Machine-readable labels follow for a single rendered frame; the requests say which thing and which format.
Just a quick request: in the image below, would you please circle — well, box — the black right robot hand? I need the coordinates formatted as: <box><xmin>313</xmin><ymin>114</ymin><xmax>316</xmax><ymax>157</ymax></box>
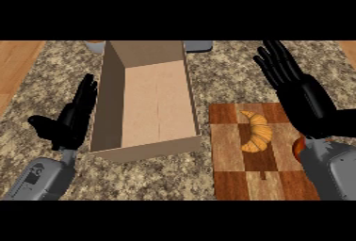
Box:
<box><xmin>251</xmin><ymin>40</ymin><xmax>356</xmax><ymax>141</ymax></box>

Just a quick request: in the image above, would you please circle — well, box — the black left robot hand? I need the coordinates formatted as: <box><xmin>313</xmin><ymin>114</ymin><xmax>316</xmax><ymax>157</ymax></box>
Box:
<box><xmin>27</xmin><ymin>72</ymin><xmax>101</xmax><ymax>152</ymax></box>

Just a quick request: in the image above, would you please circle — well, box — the red tomato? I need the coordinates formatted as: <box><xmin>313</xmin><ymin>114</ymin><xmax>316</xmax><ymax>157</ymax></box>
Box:
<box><xmin>291</xmin><ymin>134</ymin><xmax>309</xmax><ymax>164</ymax></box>

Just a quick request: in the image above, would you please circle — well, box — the brown cardboard box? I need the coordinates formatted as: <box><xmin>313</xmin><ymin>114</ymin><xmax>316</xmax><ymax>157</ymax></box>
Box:
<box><xmin>87</xmin><ymin>40</ymin><xmax>203</xmax><ymax>164</ymax></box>

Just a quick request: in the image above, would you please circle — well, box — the checkered wooden cutting board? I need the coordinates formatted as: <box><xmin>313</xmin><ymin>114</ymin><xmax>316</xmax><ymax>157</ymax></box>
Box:
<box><xmin>207</xmin><ymin>102</ymin><xmax>322</xmax><ymax>201</ymax></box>

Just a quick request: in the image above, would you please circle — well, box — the golden croissant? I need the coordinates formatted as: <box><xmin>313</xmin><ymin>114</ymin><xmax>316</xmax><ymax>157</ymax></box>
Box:
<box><xmin>238</xmin><ymin>110</ymin><xmax>274</xmax><ymax>153</ymax></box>

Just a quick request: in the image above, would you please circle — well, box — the pale grey cup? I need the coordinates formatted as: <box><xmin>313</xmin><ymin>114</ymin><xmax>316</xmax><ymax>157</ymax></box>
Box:
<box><xmin>83</xmin><ymin>40</ymin><xmax>107</xmax><ymax>54</ymax></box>

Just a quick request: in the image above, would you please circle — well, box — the grey flat appliance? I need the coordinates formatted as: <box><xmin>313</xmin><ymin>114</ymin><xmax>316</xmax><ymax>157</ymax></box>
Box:
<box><xmin>182</xmin><ymin>40</ymin><xmax>214</xmax><ymax>53</ymax></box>

